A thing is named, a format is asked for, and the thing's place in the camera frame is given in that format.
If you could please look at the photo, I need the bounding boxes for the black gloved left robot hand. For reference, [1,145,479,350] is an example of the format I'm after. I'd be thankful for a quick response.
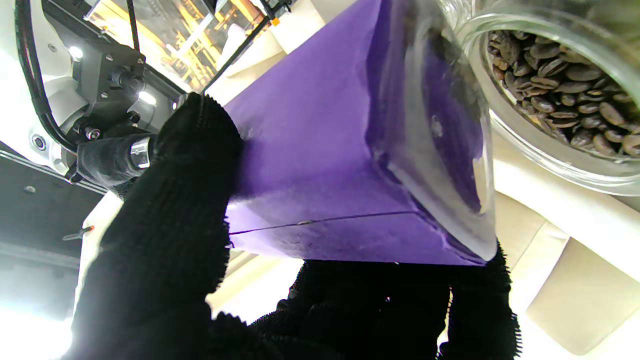
[62,92,522,360]

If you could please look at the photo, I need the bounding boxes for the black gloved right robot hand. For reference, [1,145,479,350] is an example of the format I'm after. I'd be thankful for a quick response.
[65,132,158,201]

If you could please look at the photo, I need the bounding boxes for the purple coffee jar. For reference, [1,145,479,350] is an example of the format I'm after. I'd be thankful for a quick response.
[222,0,498,267]

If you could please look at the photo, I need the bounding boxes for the glass jar of coffee beans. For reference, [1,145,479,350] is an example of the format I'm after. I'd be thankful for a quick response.
[440,0,640,197]

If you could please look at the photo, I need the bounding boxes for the glass window with yellow structures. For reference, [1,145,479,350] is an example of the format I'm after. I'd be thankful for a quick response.
[85,0,273,93]

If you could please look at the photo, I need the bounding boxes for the thin black stand pole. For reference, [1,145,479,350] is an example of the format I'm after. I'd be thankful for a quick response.
[200,12,281,96]

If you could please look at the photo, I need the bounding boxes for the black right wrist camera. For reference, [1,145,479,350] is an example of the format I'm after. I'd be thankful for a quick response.
[72,42,148,108]

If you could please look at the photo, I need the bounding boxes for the red black right arm cables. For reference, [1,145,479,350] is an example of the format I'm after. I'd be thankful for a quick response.
[14,0,81,153]

